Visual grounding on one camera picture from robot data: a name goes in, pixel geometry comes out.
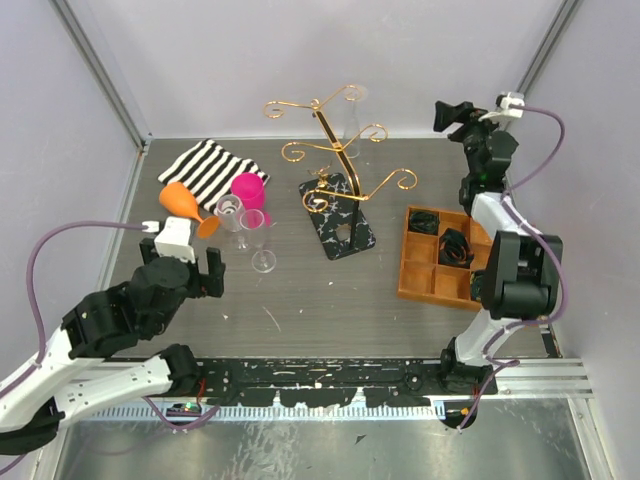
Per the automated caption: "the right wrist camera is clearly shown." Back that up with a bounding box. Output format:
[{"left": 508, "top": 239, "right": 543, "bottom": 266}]
[{"left": 496, "top": 92, "right": 525, "bottom": 119}]

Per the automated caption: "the striped black white cloth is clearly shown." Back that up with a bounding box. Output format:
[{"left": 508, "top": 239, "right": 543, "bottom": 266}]
[{"left": 157, "top": 139, "right": 270, "bottom": 213}]

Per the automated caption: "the orange plastic wine glass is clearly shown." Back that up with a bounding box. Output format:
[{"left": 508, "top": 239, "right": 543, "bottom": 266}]
[{"left": 158, "top": 182, "right": 220, "bottom": 239}]

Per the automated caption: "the black mounting base plate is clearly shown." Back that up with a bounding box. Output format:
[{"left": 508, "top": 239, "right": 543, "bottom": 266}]
[{"left": 201, "top": 358, "right": 492, "bottom": 408}]

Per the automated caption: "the black coil centre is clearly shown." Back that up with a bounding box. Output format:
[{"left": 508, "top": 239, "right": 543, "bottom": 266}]
[{"left": 438, "top": 228, "right": 474, "bottom": 268}]

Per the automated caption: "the orange compartment tray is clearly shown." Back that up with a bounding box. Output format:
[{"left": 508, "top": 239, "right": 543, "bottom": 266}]
[{"left": 396, "top": 205, "right": 544, "bottom": 321}]

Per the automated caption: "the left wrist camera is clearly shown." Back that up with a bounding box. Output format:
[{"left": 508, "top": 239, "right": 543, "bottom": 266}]
[{"left": 154, "top": 216, "right": 196, "bottom": 263}]

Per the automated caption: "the clear champagne flute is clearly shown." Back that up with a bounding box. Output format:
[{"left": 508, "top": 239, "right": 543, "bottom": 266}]
[
  {"left": 342, "top": 84, "right": 367, "bottom": 159},
  {"left": 240, "top": 209, "right": 276, "bottom": 274}
]

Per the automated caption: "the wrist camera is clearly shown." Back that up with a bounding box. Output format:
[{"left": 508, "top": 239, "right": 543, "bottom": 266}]
[
  {"left": 496, "top": 92, "right": 525, "bottom": 119},
  {"left": 154, "top": 216, "right": 196, "bottom": 263}
]

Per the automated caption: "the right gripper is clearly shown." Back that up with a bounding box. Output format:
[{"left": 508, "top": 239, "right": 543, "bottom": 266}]
[{"left": 433, "top": 101, "right": 508, "bottom": 178}]

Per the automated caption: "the black coil top left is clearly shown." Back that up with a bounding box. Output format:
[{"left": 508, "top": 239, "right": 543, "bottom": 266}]
[{"left": 408, "top": 210, "right": 439, "bottom": 235}]

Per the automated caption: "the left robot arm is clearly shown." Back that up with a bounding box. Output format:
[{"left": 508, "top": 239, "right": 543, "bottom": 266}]
[{"left": 1, "top": 239, "right": 226, "bottom": 456}]

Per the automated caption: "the pink plastic wine glass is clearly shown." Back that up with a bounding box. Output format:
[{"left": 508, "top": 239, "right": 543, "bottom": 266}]
[{"left": 231, "top": 172, "right": 271, "bottom": 226}]

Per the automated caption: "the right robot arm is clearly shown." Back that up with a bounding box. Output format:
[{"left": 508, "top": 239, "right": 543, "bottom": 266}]
[{"left": 433, "top": 92, "right": 563, "bottom": 394}]

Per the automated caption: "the black coil bottom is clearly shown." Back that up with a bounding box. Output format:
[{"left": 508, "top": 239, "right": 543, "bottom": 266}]
[{"left": 470, "top": 269, "right": 486, "bottom": 302}]

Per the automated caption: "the black coil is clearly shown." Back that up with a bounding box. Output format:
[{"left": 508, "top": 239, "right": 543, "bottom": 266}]
[
  {"left": 470, "top": 269, "right": 486, "bottom": 302},
  {"left": 408, "top": 210, "right": 439, "bottom": 235},
  {"left": 438, "top": 228, "right": 474, "bottom": 268}
]

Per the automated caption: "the clear round wine glass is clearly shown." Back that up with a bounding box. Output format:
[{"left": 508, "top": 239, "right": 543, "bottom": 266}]
[{"left": 215, "top": 194, "right": 249, "bottom": 251}]

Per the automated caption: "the gold wine glass rack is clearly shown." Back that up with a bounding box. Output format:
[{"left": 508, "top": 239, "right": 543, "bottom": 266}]
[{"left": 263, "top": 84, "right": 418, "bottom": 260}]

